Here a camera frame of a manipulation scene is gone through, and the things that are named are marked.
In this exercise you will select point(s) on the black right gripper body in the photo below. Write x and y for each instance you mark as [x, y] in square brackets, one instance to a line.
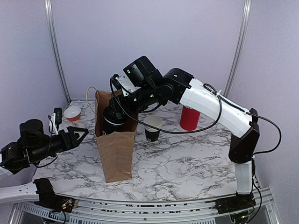
[145, 97]

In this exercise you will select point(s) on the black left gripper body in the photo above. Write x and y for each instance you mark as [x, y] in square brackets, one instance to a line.
[39, 153]

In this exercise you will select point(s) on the black paper coffee cup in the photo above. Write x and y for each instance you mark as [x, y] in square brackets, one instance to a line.
[109, 127]

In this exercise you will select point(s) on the black plastic cup lid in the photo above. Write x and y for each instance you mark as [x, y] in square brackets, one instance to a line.
[114, 116]

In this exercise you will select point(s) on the brown paper bag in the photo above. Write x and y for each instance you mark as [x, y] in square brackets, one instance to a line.
[116, 148]

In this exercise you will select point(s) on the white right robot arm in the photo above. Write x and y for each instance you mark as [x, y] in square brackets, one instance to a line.
[186, 90]

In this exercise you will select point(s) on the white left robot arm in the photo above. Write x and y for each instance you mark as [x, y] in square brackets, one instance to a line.
[16, 185]

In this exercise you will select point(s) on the orange white bowl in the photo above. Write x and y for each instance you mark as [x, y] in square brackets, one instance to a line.
[72, 113]

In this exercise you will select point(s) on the stacked black paper cups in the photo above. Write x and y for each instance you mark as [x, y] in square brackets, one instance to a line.
[151, 133]

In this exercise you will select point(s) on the red plastic cup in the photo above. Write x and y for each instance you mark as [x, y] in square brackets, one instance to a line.
[189, 119]

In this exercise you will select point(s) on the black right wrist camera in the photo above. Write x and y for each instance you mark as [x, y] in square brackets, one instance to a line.
[141, 73]

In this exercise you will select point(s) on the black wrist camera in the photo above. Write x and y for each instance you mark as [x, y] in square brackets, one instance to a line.
[32, 132]
[141, 73]

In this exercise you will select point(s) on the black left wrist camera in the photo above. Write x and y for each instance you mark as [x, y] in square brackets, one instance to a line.
[32, 132]

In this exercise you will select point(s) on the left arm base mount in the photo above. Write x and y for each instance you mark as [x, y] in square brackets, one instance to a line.
[56, 202]

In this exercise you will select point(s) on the aluminium front rail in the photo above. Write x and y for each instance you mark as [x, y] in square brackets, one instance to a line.
[96, 211]

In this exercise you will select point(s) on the right aluminium frame post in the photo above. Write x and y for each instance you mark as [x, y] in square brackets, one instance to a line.
[239, 47]

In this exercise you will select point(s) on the aluminium frame post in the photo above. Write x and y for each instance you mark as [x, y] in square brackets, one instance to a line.
[55, 48]
[239, 47]

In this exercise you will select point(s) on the left aluminium frame post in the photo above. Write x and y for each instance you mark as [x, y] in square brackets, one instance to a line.
[55, 48]

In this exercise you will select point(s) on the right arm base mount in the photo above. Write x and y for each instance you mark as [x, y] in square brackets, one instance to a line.
[234, 203]

